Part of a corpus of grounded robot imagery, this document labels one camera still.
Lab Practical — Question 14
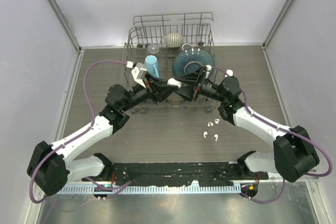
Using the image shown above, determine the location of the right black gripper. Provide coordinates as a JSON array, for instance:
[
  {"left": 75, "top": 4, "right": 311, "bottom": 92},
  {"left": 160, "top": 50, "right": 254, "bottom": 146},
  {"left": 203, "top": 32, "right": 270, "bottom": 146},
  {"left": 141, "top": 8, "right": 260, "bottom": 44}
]
[{"left": 173, "top": 68, "right": 227, "bottom": 103}]

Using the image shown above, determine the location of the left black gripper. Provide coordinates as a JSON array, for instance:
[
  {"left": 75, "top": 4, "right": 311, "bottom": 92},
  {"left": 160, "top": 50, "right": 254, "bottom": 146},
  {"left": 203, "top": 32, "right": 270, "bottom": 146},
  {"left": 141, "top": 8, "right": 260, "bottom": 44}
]
[{"left": 121, "top": 72, "right": 177, "bottom": 112}]

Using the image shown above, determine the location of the white earbud charging case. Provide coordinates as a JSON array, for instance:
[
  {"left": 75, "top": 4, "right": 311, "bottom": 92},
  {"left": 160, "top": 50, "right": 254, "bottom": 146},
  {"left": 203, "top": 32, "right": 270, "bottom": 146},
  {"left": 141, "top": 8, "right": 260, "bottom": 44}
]
[{"left": 167, "top": 78, "right": 182, "bottom": 88}]

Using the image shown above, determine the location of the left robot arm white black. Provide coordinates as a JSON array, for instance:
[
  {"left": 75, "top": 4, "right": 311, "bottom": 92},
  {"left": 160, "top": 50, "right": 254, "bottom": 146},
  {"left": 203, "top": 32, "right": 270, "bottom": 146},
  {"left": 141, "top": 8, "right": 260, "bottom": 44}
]
[{"left": 27, "top": 74, "right": 181, "bottom": 196}]

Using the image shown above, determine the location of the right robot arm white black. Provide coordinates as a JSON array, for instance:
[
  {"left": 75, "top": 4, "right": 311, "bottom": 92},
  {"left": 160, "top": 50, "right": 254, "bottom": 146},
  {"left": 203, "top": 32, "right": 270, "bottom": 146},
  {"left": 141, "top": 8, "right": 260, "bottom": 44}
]
[{"left": 176, "top": 67, "right": 320, "bottom": 183}]

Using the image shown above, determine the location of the light blue mug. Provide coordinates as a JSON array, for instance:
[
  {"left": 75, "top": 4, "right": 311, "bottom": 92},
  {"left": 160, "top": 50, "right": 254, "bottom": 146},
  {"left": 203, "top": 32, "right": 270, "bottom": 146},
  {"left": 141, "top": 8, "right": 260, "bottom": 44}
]
[{"left": 144, "top": 55, "right": 160, "bottom": 78}]

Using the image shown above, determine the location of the large blue ceramic plate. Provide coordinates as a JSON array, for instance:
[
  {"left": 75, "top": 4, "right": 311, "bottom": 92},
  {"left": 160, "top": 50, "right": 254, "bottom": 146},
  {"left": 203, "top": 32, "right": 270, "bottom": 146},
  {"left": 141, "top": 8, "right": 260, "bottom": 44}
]
[{"left": 172, "top": 48, "right": 216, "bottom": 79}]

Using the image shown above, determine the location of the small clear glass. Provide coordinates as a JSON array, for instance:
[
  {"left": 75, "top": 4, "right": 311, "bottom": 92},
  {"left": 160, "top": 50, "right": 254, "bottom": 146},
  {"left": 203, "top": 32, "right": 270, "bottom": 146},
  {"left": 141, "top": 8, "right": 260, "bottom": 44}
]
[{"left": 147, "top": 44, "right": 160, "bottom": 55}]

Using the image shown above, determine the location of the white rimmed cup behind plate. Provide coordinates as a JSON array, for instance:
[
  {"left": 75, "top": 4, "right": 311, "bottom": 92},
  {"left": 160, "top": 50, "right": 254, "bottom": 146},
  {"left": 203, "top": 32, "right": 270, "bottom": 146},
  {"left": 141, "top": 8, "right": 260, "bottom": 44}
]
[{"left": 181, "top": 43, "right": 194, "bottom": 51}]

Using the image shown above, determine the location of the striped beige ceramic jar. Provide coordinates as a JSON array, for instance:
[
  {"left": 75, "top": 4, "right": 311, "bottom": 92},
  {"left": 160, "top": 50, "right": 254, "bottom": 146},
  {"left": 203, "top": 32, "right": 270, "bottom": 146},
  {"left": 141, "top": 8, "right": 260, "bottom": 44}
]
[{"left": 160, "top": 33, "right": 183, "bottom": 48}]

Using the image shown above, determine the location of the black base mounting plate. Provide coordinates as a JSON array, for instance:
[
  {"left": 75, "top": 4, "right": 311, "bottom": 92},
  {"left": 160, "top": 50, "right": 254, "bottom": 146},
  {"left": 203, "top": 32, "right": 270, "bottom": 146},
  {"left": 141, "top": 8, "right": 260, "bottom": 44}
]
[{"left": 97, "top": 162, "right": 269, "bottom": 187}]

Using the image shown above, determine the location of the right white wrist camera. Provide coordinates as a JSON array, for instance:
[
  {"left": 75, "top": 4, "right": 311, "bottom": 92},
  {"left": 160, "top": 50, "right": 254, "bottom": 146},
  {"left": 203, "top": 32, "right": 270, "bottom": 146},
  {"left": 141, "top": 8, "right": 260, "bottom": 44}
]
[{"left": 205, "top": 65, "right": 213, "bottom": 79}]

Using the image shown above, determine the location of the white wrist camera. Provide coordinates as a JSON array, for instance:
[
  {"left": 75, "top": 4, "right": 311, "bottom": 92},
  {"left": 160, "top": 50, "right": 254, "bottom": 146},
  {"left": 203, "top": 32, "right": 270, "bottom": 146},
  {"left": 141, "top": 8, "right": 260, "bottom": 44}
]
[
  {"left": 126, "top": 61, "right": 147, "bottom": 88},
  {"left": 205, "top": 65, "right": 213, "bottom": 79}
]

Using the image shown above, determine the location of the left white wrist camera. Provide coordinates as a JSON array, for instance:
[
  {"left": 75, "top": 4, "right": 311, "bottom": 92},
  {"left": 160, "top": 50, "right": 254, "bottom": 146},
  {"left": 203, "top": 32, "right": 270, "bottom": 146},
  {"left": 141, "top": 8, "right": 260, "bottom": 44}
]
[{"left": 126, "top": 61, "right": 147, "bottom": 88}]

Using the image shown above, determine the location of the grey wire dish rack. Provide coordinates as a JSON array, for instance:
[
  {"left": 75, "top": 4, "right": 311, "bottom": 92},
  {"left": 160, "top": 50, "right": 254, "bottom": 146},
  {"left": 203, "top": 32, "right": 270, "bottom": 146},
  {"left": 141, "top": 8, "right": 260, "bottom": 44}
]
[{"left": 120, "top": 12, "right": 223, "bottom": 115}]

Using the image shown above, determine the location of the white slotted cable duct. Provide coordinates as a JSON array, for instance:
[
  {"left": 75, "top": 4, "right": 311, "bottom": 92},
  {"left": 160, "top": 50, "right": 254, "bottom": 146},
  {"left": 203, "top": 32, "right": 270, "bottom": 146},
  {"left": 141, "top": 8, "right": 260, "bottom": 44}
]
[{"left": 58, "top": 182, "right": 241, "bottom": 195}]

